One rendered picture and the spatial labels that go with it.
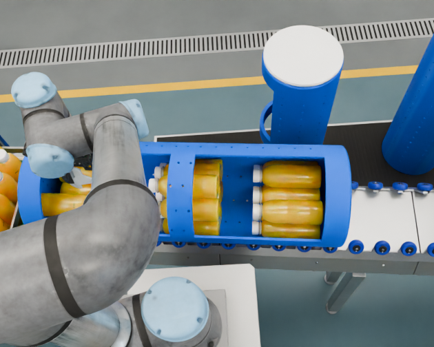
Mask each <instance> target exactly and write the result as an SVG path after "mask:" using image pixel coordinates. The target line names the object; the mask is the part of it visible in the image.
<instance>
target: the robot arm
mask: <svg viewBox="0 0 434 347"><path fill-rule="evenodd" d="M11 93H12V97H13V99H14V100H15V103H16V105H17V106H18V107H20V109H21V115H22V121H23V126H24V132H25V145H24V147H23V153H22V155H24V156H26V157H28V161H29V163H30V168H31V170H32V172H33V173H34V174H35V175H37V176H39V177H42V178H60V177H62V179H63V180H64V181H66V182H67V183H68V184H70V185H72V186H73V187H76V188H79V189H82V188H83V186H82V185H86V184H90V183H92V188H91V191H90V192H89V193H88V194H87V196H86V198H85V200H84V202H83V205H82V206H80V207H78V208H75V209H73V210H70V211H66V212H64V213H60V214H58V215H54V216H51V217H48V218H44V219H41V220H37V221H35V222H31V223H28V224H24V225H21V226H19V227H15V228H12V229H8V230H5V231H1V232H0V344H10V345H13V346H18V347H37V346H42V345H44V344H46V343H49V342H50V343H53V344H57V345H60V346H63V347H217V345H218V343H219V341H220V338H221V335H222V329H223V325H222V319H221V316H220V313H219V311H218V309H217V307H216V305H215V304H214V303H213V302H212V301H211V300H210V299H209V298H208V297H206V296H205V294H204V293H203V291H202V290H201V289H200V288H199V287H198V286H197V285H196V284H195V283H193V282H192V281H190V280H188V279H186V278H184V277H176V276H173V277H166V278H163V279H161V280H159V281H157V282H155V283H154V284H153V285H152V286H151V287H150V288H149V289H148V290H147V291H145V292H142V293H139V294H136V295H133V296H130V297H126V298H124V299H120V298H122V296H124V294H126V292H128V291H129V290H130V289H131V287H133V285H134V284H135V283H136V282H137V280H138V279H139V278H140V276H141V275H142V274H143V272H144V270H145V269H146V267H147V265H148V264H149V261H150V260H151V257H152V255H153V253H154V250H155V248H156V245H157V242H158V237H159V233H160V228H161V215H160V211H159V208H158V202H157V199H156V197H155V195H154V194H153V192H152V191H151V190H150V189H149V188H148V187H147V185H146V180H145V173H144V168H143V161H142V157H141V149H140V145H139V140H140V139H141V138H144V137H146V136H148V134H149V129H148V126H147V122H146V119H145V115H144V113H143V109H142V107H141V104H140V102H139V101H138V100H136V99H132V100H128V101H119V102H118V103H115V104H113V105H108V106H106V107H102V108H98V109H94V110H92V111H88V112H84V113H82V114H78V115H75V116H71V114H70V113H69V111H68V109H67V107H66V106H65V103H64V102H63V100H62V98H61V97H60V95H59V93H58V92H57V88H56V86H55V85H54V84H53V83H52V81H51V80H50V79H49V78H48V77H47V76H46V75H45V74H43V73H40V72H31V73H27V74H24V75H22V76H20V77H19V78H18V79H17V80H16V81H15V82H14V83H13V85H12V89H11ZM89 165H90V166H91V167H89ZM77 167H83V168H84V169H85V170H88V171H92V177H89V176H86V175H83V174H82V172H81V170H80V169H79V168H77Z"/></svg>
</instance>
